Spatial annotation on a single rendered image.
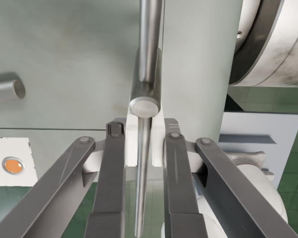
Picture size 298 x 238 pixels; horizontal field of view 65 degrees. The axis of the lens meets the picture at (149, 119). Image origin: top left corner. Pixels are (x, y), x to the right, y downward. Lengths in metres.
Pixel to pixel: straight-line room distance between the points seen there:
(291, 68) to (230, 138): 0.57
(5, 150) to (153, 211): 1.93
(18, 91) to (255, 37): 0.29
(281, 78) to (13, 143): 0.37
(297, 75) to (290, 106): 1.53
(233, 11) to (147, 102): 0.16
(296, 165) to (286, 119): 1.27
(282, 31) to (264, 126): 0.67
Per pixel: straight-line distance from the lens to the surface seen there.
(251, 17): 0.36
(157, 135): 0.15
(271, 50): 0.33
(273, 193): 0.80
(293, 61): 0.36
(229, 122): 0.90
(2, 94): 0.29
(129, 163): 0.16
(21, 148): 0.34
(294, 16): 0.32
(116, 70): 0.26
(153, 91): 0.16
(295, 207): 2.55
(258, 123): 0.94
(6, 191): 2.33
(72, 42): 0.27
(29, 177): 0.36
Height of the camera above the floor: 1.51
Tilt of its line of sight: 65 degrees down
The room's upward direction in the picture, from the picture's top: 177 degrees clockwise
